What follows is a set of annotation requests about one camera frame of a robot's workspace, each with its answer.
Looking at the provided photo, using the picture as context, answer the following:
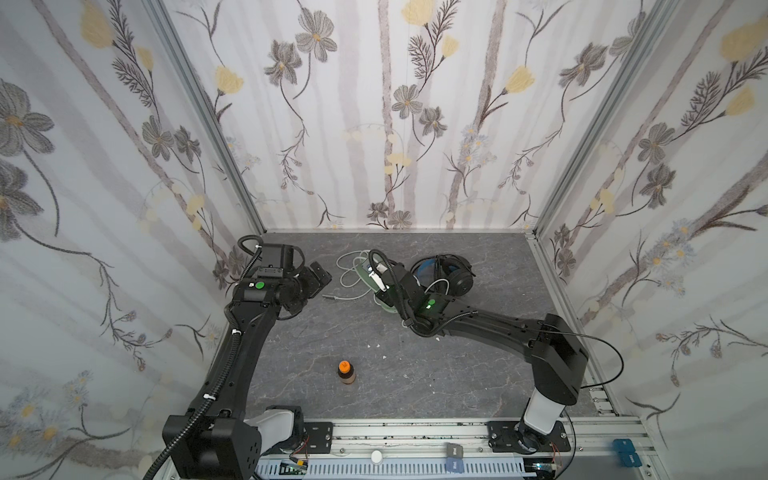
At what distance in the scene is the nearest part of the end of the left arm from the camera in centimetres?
69

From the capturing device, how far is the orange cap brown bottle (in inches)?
30.7

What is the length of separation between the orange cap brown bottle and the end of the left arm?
214 mm
